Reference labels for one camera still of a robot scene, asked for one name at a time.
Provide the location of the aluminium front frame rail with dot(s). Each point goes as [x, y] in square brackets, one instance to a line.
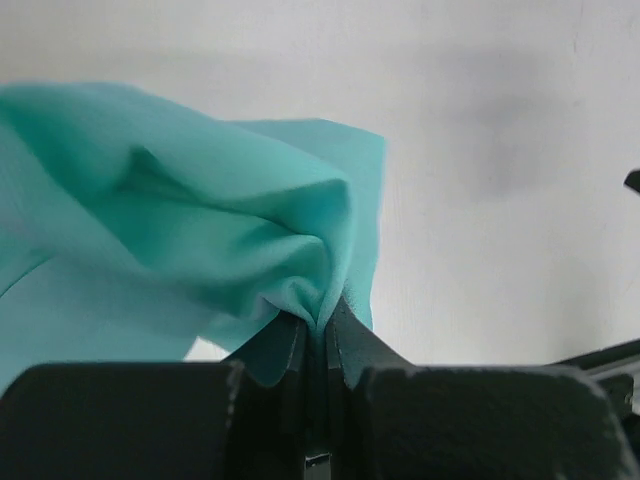
[616, 370]

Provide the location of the teal t shirt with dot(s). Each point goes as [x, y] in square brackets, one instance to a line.
[132, 225]

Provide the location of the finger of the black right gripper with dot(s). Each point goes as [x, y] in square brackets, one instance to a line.
[632, 181]

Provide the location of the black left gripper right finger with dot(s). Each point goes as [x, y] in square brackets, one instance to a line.
[391, 419]

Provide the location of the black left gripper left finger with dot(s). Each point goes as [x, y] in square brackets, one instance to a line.
[239, 418]

